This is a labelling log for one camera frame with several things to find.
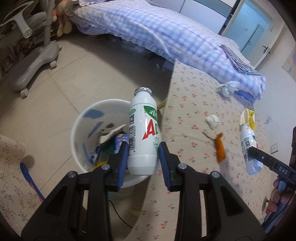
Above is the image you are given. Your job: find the clear plastic storage box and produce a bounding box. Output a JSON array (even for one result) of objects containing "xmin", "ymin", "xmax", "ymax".
[{"xmin": 108, "ymin": 186, "xmax": 140, "ymax": 216}]

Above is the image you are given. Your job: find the orange peel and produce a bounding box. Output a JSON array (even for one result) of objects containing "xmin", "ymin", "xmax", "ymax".
[{"xmin": 203, "ymin": 132, "xmax": 226, "ymax": 163}]

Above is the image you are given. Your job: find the white plug adapter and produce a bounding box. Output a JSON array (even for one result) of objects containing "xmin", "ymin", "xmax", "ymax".
[{"xmin": 264, "ymin": 115, "xmax": 273, "ymax": 125}]

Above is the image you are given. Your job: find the person's right hand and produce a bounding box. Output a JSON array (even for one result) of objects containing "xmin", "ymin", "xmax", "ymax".
[{"xmin": 265, "ymin": 179, "xmax": 295, "ymax": 215}]

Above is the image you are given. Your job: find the folded striped cloth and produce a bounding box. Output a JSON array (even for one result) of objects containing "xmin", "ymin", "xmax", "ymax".
[{"xmin": 219, "ymin": 42, "xmax": 260, "ymax": 75}]

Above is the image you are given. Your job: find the white plastic trash bin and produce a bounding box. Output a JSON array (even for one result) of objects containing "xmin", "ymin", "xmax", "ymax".
[{"xmin": 71, "ymin": 97, "xmax": 160, "ymax": 189}]

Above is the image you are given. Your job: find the wall power socket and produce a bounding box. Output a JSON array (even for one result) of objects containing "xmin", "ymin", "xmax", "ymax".
[{"xmin": 271, "ymin": 143, "xmax": 278, "ymax": 154}]

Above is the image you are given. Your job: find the pink plush monkey toy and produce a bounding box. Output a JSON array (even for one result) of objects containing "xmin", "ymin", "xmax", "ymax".
[{"xmin": 52, "ymin": 0, "xmax": 72, "ymax": 37}]

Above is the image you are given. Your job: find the black cable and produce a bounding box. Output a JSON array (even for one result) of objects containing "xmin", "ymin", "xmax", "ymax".
[{"xmin": 107, "ymin": 199, "xmax": 134, "ymax": 230}]

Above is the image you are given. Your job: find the white room door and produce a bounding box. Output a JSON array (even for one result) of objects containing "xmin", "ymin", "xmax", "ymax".
[{"xmin": 247, "ymin": 20, "xmax": 284, "ymax": 69}]

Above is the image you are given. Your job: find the grey kids desk chair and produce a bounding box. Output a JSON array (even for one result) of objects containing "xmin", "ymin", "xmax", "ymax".
[{"xmin": 1, "ymin": 1, "xmax": 61, "ymax": 98}]

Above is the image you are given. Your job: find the white nut snack wrapper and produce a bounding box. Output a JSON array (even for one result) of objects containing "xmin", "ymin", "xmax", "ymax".
[{"xmin": 99, "ymin": 124, "xmax": 126, "ymax": 145}]

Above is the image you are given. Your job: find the blue checked quilt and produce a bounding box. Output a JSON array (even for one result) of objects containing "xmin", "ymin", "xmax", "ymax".
[{"xmin": 65, "ymin": 1, "xmax": 266, "ymax": 100}]

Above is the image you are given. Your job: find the small white tissue ball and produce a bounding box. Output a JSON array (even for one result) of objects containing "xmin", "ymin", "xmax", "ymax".
[{"xmin": 205, "ymin": 114, "xmax": 220, "ymax": 130}]

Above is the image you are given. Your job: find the white AD milk bottle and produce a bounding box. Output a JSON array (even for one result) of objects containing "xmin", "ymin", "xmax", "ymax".
[{"xmin": 127, "ymin": 87, "xmax": 159, "ymax": 176}]

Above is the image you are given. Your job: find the blue cracker box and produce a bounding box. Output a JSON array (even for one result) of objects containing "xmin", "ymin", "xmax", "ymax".
[{"xmin": 114, "ymin": 133, "xmax": 129, "ymax": 154}]

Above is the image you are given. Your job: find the white tissue paper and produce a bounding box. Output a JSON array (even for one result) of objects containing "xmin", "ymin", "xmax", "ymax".
[{"xmin": 216, "ymin": 81, "xmax": 240, "ymax": 98}]

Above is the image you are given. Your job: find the floral beige cloth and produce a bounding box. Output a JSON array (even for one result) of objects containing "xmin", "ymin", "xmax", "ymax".
[{"xmin": 0, "ymin": 135, "xmax": 42, "ymax": 236}]

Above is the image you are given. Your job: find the yellow white paper bag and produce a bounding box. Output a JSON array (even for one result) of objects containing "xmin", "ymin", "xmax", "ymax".
[{"xmin": 239, "ymin": 108, "xmax": 256, "ymax": 131}]

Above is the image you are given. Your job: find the white blue wardrobe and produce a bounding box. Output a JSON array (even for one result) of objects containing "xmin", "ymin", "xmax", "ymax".
[{"xmin": 153, "ymin": 0, "xmax": 239, "ymax": 33}]

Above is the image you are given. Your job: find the crushed AD milk bottle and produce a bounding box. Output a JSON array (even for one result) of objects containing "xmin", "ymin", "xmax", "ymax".
[{"xmin": 239, "ymin": 123, "xmax": 265, "ymax": 175}]

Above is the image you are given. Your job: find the wall map poster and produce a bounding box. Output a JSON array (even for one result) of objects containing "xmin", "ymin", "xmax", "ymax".
[{"xmin": 282, "ymin": 48, "xmax": 296, "ymax": 81}]

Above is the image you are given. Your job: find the cherry print tablecloth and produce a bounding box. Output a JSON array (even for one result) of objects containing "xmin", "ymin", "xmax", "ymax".
[{"xmin": 127, "ymin": 61, "xmax": 270, "ymax": 240}]

